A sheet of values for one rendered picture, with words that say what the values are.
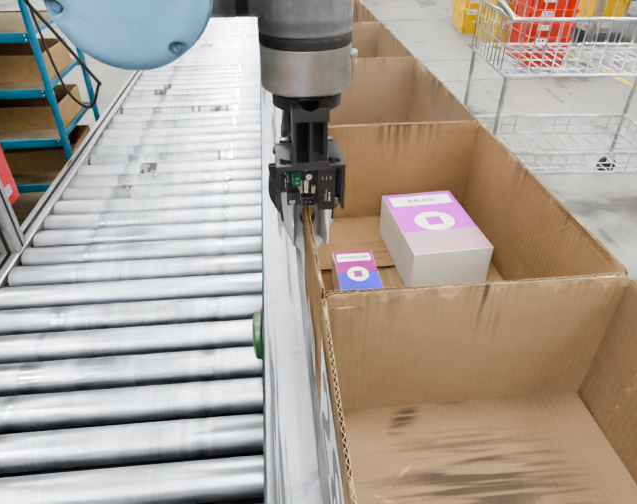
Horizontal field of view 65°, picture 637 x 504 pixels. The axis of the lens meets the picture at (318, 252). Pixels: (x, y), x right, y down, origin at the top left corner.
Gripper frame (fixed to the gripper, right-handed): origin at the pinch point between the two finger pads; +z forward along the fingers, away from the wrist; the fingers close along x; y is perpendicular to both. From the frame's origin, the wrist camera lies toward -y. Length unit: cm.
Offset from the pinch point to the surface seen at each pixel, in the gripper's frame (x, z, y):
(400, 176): 16.9, 1.4, -19.1
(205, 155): -23, 23, -79
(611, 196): 180, 97, -170
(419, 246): 14.9, 1.9, 0.2
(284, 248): -2.8, 8.5, -10.6
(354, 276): 5.9, 4.4, 2.6
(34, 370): -41.7, 22.6, -2.1
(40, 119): -99, 39, -158
